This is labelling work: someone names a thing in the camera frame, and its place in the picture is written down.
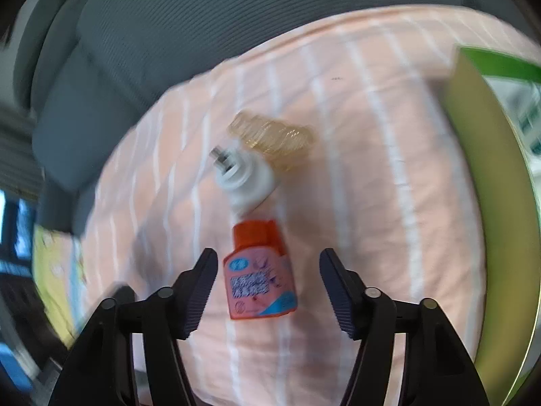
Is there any pink bottle orange cap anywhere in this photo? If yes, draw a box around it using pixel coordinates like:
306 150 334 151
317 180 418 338
222 219 299 320

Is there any pink striped blanket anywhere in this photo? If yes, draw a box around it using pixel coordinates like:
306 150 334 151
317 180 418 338
74 5 541 406

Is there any yellow printed packet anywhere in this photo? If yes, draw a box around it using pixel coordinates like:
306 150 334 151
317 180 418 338
31 224 87 339

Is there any grey sofa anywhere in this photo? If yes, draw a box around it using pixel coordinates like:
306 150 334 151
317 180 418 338
13 0 541 191

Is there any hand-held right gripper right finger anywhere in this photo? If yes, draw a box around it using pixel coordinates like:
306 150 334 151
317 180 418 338
320 249 491 406

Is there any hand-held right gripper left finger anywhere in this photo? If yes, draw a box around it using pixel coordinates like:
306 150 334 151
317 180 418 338
48 248 218 406

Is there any green cardboard box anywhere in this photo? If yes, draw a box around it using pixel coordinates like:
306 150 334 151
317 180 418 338
440 46 541 406

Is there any white plug-in device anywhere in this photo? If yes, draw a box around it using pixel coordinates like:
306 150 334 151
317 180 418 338
210 146 282 217

